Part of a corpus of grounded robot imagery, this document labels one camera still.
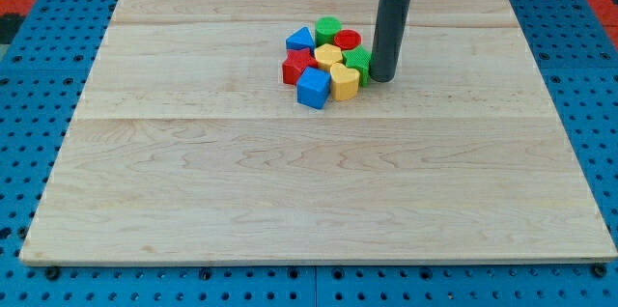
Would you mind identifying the blue cube block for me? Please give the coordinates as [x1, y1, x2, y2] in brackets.
[296, 67, 330, 109]

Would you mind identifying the yellow heart block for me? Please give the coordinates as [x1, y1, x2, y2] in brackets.
[329, 63, 360, 101]

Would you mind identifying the red star block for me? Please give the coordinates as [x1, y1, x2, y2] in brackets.
[282, 48, 318, 85]

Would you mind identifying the yellow pentagon block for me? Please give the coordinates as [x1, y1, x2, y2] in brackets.
[314, 43, 343, 71]

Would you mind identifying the green hexagon block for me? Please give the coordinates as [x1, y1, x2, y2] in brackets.
[343, 45, 371, 87]

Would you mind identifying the blue triangle block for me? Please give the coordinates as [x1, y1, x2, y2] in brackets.
[285, 26, 315, 53]

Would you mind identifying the red cylinder block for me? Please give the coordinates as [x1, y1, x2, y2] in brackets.
[333, 29, 362, 50]

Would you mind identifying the green cylinder block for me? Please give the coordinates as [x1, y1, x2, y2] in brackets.
[315, 16, 342, 46]

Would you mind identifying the light wooden board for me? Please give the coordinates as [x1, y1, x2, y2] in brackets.
[19, 0, 617, 266]

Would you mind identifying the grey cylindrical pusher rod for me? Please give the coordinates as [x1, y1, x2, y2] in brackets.
[370, 0, 410, 83]

